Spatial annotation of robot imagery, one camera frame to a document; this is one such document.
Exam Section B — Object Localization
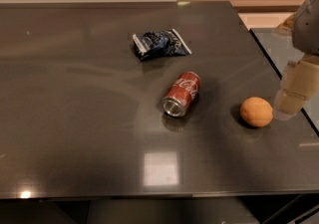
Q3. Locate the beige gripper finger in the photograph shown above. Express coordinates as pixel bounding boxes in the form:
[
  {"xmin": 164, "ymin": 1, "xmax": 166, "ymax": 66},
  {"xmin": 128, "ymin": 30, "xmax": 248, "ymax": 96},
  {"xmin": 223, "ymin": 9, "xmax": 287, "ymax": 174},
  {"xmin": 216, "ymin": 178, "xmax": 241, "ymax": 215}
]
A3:
[{"xmin": 273, "ymin": 54, "xmax": 319, "ymax": 120}]

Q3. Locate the red coke can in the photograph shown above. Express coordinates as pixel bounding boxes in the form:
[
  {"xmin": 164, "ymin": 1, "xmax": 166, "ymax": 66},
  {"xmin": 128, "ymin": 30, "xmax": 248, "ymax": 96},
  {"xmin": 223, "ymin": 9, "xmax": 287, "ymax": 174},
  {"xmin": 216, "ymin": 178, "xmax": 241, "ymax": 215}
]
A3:
[{"xmin": 161, "ymin": 72, "xmax": 200, "ymax": 117}]

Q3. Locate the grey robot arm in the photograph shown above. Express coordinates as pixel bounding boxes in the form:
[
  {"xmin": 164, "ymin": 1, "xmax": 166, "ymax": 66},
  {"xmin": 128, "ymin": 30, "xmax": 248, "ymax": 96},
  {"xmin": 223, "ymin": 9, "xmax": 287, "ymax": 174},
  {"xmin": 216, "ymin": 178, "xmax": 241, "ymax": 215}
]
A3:
[{"xmin": 273, "ymin": 0, "xmax": 319, "ymax": 120}]

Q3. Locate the grey side table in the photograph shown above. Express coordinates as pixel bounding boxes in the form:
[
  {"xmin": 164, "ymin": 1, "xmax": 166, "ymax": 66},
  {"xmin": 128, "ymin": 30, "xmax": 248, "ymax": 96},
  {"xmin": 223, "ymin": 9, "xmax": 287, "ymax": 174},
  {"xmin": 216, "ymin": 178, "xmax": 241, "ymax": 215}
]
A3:
[{"xmin": 250, "ymin": 28, "xmax": 319, "ymax": 131}]

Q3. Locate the orange fruit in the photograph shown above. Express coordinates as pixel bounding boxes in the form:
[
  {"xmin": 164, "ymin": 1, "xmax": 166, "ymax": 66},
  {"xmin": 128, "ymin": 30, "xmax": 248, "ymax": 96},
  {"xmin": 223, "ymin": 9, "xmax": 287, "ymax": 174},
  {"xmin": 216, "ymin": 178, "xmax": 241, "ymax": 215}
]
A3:
[{"xmin": 240, "ymin": 97, "xmax": 273, "ymax": 127}]

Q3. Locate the blue chip bag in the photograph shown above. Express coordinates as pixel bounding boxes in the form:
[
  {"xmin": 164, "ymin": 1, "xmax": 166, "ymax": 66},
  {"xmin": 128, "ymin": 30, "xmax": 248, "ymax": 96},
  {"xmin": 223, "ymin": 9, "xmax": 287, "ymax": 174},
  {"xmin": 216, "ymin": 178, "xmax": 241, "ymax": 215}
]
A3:
[{"xmin": 133, "ymin": 29, "xmax": 192, "ymax": 61}]

